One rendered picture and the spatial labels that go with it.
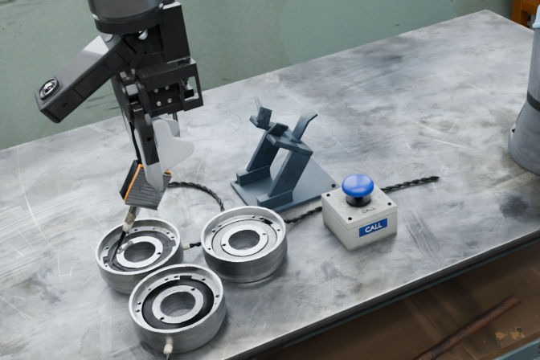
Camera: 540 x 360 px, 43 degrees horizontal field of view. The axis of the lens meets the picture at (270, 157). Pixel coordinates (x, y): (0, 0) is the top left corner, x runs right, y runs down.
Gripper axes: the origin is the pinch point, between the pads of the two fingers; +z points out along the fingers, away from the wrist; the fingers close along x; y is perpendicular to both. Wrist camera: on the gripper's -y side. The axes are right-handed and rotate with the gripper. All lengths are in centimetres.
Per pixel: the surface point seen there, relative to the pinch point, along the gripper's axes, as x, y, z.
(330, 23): 154, 106, 60
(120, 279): -3.8, -6.6, 10.0
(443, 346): -12, 34, 37
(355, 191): -8.5, 22.6, 6.2
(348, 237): -10.4, 20.2, 11.0
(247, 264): -9.6, 7.3, 9.8
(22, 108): 156, -11, 60
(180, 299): -9.0, -1.2, 11.6
